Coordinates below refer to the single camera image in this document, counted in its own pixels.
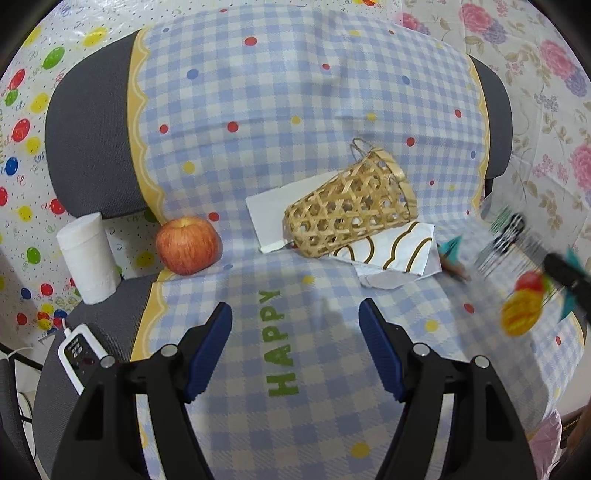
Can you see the white printed packet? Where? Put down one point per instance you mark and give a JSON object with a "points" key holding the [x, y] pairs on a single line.
{"points": [[508, 244]]}

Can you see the teal brown wrapper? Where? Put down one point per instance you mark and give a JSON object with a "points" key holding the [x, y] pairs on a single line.
{"points": [[450, 247]]}

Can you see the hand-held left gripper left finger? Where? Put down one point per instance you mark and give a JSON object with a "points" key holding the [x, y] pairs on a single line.
{"points": [[210, 350]]}

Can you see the floral print cloth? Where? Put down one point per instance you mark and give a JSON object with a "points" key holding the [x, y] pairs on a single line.
{"points": [[554, 115]]}

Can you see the pink trash bag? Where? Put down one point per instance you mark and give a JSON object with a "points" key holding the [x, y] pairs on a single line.
{"points": [[547, 443]]}

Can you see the grey office chair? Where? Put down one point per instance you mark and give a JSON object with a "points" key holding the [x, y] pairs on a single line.
{"points": [[92, 115]]}

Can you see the balloon print plastic sheet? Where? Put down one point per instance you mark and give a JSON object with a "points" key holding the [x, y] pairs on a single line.
{"points": [[27, 184]]}

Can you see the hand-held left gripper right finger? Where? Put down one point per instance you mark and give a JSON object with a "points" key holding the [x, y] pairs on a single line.
{"points": [[381, 350]]}

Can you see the woven bamboo basket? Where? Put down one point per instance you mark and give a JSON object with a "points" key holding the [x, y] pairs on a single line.
{"points": [[351, 207]]}

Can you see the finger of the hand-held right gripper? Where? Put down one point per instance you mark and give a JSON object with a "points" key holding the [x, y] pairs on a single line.
{"points": [[561, 270], [569, 307]]}

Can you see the white controller device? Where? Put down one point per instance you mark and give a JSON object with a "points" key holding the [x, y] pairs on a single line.
{"points": [[78, 355]]}

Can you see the red apple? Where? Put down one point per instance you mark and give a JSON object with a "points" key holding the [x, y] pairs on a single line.
{"points": [[187, 247]]}

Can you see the white toilet paper roll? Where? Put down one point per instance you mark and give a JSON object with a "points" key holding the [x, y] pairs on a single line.
{"points": [[87, 258]]}

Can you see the white paper bag brown lines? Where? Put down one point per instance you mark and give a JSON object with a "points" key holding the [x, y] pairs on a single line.
{"points": [[406, 249]]}

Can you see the white flat paper box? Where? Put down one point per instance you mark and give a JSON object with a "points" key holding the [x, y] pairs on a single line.
{"points": [[272, 212]]}

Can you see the dark grey chair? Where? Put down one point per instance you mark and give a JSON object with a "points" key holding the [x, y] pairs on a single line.
{"points": [[9, 406]]}

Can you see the orange yellow toy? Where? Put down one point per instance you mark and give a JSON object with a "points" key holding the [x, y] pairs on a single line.
{"points": [[519, 309]]}

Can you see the blue checked blanket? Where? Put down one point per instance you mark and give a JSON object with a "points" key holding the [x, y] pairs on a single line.
{"points": [[277, 92]]}

